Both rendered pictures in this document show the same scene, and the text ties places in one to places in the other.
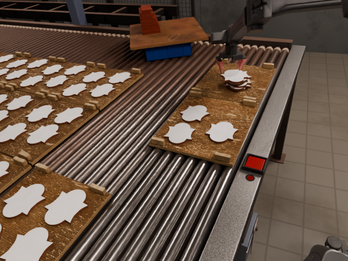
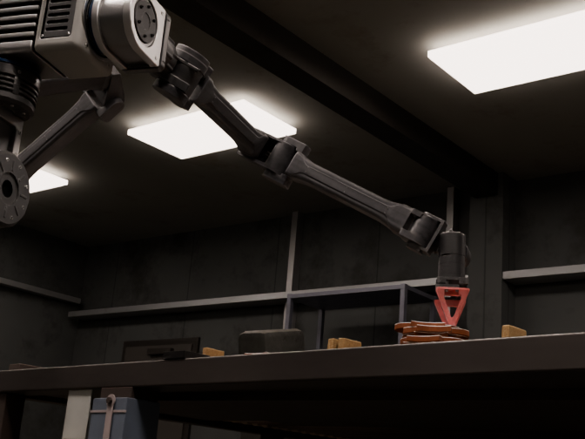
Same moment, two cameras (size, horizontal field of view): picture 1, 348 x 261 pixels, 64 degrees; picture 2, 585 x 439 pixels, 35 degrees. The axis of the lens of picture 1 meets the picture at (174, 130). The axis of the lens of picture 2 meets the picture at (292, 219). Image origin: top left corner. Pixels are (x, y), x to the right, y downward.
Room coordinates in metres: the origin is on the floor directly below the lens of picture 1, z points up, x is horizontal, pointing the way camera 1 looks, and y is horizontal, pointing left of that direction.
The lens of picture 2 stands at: (1.43, -2.29, 0.63)
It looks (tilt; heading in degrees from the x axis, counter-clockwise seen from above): 17 degrees up; 104
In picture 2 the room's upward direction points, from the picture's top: 5 degrees clockwise
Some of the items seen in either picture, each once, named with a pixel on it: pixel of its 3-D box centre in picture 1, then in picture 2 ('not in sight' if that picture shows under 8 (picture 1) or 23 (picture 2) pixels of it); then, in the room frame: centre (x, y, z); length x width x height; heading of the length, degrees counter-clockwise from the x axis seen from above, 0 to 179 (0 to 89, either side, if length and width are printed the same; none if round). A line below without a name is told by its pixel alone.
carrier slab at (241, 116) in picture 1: (206, 124); not in sight; (0.96, -0.14, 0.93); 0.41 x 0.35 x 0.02; 150
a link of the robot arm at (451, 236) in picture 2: not in sight; (452, 246); (1.29, -0.31, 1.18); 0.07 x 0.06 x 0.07; 85
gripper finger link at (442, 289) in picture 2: (237, 62); (452, 303); (1.30, -0.36, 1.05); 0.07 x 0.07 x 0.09; 6
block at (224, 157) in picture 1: (222, 157); (212, 354); (0.73, -0.16, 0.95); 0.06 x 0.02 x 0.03; 60
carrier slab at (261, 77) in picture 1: (234, 81); not in sight; (1.33, -0.35, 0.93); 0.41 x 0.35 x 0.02; 149
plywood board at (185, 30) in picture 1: (165, 31); not in sight; (1.97, -0.02, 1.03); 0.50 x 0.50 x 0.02; 4
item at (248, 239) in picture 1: (238, 235); (121, 428); (0.53, -0.18, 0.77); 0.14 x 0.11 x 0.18; 149
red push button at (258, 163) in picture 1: (255, 163); not in sight; (0.70, -0.28, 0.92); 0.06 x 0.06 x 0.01; 59
